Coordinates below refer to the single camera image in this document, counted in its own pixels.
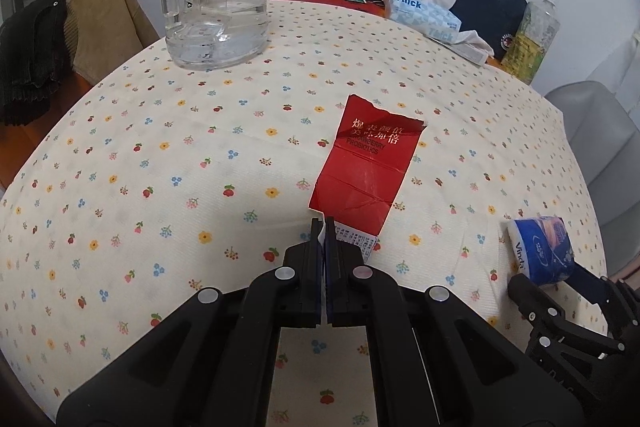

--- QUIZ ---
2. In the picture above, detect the brown jacket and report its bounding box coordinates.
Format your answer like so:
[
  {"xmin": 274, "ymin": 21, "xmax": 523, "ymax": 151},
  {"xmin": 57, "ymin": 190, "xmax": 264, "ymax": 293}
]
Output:
[{"xmin": 64, "ymin": 0, "xmax": 161, "ymax": 85}]

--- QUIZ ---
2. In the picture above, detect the clear bottle green label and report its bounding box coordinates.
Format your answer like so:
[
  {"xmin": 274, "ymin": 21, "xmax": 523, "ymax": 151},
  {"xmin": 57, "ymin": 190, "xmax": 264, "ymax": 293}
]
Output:
[{"xmin": 500, "ymin": 0, "xmax": 562, "ymax": 85}]

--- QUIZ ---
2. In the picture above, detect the floral tablecloth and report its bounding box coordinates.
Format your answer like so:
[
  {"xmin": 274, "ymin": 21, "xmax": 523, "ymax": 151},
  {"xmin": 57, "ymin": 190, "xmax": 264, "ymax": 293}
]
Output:
[{"xmin": 0, "ymin": 0, "xmax": 608, "ymax": 427}]

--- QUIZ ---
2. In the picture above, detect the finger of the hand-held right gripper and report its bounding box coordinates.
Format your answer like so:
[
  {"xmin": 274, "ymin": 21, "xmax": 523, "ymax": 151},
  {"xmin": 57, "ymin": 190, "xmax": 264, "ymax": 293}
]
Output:
[
  {"xmin": 507, "ymin": 273, "xmax": 566, "ymax": 333},
  {"xmin": 569, "ymin": 260, "xmax": 619, "ymax": 303}
]

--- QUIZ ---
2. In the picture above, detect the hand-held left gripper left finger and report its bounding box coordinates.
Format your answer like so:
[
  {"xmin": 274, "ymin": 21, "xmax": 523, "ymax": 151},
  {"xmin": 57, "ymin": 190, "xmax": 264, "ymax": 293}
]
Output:
[{"xmin": 56, "ymin": 217, "xmax": 323, "ymax": 427}]

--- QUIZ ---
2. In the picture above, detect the red carton piece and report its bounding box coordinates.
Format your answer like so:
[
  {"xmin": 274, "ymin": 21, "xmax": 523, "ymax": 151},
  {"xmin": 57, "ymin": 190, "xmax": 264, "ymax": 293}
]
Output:
[{"xmin": 309, "ymin": 94, "xmax": 430, "ymax": 265}]

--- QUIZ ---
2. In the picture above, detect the blue tissue packet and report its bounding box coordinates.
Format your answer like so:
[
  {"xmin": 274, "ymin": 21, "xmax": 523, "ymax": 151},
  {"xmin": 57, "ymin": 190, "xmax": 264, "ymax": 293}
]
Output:
[{"xmin": 507, "ymin": 216, "xmax": 576, "ymax": 285}]

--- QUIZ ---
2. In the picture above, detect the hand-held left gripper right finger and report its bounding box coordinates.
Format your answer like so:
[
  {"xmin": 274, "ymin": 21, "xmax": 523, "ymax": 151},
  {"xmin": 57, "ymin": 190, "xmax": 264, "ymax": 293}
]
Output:
[{"xmin": 325, "ymin": 217, "xmax": 583, "ymax": 427}]

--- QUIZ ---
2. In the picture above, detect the black garment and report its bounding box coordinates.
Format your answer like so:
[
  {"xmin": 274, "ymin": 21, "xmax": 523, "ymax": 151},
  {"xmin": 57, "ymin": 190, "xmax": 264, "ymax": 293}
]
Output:
[{"xmin": 0, "ymin": 0, "xmax": 76, "ymax": 125}]

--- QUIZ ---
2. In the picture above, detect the blue white tissue pack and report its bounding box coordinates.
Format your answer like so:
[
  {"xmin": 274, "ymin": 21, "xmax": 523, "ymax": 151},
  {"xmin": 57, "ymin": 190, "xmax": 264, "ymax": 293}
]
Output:
[{"xmin": 385, "ymin": 0, "xmax": 462, "ymax": 45}]

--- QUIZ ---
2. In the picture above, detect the navy lunch bag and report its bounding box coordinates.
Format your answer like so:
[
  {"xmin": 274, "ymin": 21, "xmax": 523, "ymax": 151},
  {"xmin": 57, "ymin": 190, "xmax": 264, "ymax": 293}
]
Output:
[{"xmin": 435, "ymin": 0, "xmax": 530, "ymax": 62}]

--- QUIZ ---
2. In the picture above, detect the grey chair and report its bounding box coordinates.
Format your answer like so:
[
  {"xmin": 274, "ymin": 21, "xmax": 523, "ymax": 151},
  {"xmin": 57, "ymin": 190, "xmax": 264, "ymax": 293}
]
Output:
[{"xmin": 544, "ymin": 81, "xmax": 640, "ymax": 278}]

